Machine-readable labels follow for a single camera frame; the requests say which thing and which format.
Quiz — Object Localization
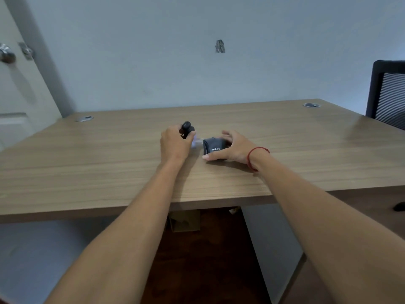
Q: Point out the person's left forearm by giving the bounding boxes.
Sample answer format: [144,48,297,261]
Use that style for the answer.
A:
[44,155,187,304]

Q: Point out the red string bracelet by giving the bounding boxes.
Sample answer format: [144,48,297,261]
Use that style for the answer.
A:
[247,147,270,172]

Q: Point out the white door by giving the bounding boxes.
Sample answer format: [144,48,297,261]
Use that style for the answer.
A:
[0,0,64,152]

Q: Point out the wooden desk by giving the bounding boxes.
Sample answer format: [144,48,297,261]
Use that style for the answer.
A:
[0,98,405,224]

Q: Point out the cardboard box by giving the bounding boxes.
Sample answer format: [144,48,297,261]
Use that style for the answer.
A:
[168,209,201,233]

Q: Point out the black mesh office chair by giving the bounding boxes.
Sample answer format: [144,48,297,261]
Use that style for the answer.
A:
[365,60,405,131]

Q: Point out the person's right forearm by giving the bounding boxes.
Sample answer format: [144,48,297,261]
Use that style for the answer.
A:
[248,149,405,304]

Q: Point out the silver door knob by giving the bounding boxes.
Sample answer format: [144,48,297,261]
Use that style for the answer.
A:
[0,43,16,64]

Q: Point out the person's right hand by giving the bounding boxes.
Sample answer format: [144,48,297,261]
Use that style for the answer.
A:
[202,130,261,165]

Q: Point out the silver door latch plate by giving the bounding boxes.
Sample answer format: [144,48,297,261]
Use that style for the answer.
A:
[18,42,34,61]

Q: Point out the dark grey fabric pouch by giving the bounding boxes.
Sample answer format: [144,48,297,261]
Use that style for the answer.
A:
[202,137,233,156]

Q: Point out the white desk leg panel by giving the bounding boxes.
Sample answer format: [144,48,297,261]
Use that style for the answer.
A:
[241,204,307,304]

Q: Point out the person's left hand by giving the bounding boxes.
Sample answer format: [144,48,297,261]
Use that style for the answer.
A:
[160,125,197,166]

